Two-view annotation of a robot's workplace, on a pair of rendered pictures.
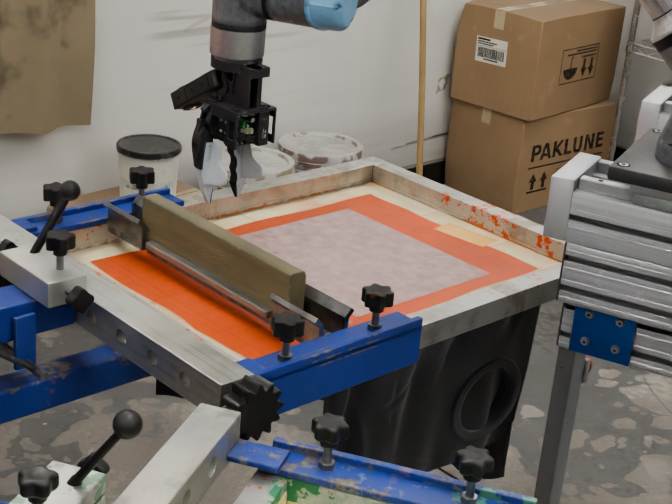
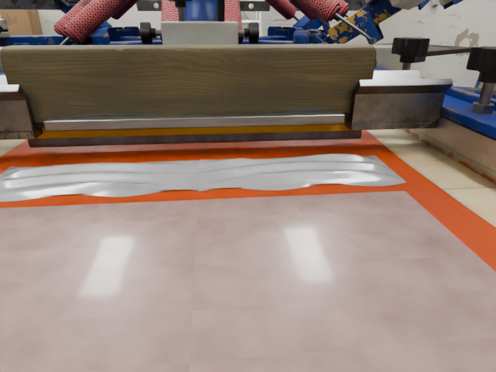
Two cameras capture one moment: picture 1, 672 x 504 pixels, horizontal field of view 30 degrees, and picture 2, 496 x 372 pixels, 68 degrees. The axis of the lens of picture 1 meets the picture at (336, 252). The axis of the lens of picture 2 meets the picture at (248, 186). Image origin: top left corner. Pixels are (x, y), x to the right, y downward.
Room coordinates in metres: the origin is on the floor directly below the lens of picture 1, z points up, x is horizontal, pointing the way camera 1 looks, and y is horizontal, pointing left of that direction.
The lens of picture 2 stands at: (1.98, -0.10, 1.09)
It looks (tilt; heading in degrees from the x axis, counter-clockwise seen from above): 25 degrees down; 129
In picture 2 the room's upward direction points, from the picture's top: straight up
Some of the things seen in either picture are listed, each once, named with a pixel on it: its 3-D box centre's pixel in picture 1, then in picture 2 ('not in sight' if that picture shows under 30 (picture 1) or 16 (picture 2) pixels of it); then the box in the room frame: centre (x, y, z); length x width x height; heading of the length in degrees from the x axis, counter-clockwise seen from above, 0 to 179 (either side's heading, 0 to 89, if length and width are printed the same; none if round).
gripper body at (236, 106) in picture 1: (237, 101); not in sight; (1.68, 0.15, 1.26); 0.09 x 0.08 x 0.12; 45
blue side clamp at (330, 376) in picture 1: (329, 361); not in sight; (1.49, 0.00, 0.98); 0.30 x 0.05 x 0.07; 134
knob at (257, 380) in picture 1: (244, 402); not in sight; (1.28, 0.09, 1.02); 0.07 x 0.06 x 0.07; 134
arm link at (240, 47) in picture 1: (239, 42); not in sight; (1.69, 0.16, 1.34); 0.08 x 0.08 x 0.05
